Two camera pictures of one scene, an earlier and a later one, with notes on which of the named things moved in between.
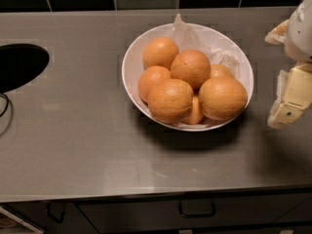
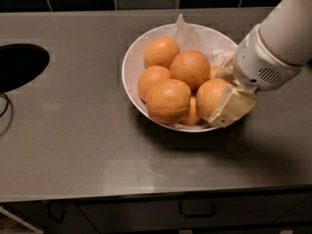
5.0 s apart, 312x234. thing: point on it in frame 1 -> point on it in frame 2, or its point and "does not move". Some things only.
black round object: (19, 62) does not move
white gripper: (299, 36) -> (259, 63)
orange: (159, 52) does not move
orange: (222, 98) does not move
